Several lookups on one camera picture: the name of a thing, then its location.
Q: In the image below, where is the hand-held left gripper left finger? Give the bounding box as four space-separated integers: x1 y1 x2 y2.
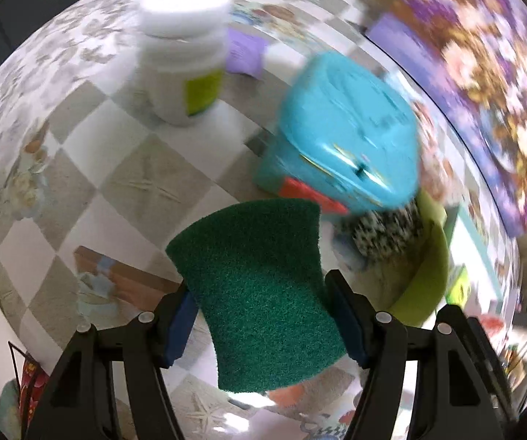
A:
25 284 199 440

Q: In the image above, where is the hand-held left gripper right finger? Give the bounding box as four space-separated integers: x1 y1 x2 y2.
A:
324 270 517 440

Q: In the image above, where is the green scouring sponge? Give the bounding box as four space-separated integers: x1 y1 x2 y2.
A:
166 198 349 395

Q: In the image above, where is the lime green cloth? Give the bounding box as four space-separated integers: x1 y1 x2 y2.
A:
389 190 450 328

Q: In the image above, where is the green tissue packet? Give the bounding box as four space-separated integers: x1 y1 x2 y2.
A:
444 263 472 305

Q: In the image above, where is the white tray box teal rim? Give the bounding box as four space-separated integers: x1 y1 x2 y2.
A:
444 202 508 322

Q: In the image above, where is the purple cloth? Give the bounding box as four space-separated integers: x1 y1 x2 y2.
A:
224 27 267 78

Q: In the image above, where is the printed checkered tablecloth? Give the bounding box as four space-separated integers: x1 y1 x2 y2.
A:
0 0 521 440

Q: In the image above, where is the red printed packet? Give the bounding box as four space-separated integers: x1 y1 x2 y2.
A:
19 360 50 406

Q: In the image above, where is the teal plastic lidded box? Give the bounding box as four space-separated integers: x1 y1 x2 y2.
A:
254 52 422 216

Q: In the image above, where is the white bottle with green label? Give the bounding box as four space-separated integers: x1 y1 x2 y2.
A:
135 0 233 127

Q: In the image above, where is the flower painting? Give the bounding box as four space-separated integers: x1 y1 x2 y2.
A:
367 0 527 239

